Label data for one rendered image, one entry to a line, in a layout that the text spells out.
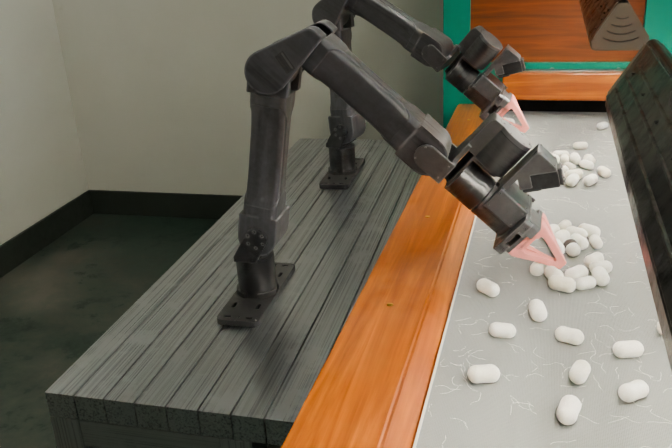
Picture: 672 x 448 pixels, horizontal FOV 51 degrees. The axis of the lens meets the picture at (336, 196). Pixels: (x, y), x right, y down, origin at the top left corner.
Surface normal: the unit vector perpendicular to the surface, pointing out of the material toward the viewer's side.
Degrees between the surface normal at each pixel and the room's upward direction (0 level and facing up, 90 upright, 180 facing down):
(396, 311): 0
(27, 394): 0
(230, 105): 90
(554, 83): 90
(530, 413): 0
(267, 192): 83
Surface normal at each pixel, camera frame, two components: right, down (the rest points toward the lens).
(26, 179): 0.97, 0.04
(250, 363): -0.06, -0.93
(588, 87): -0.28, 0.36
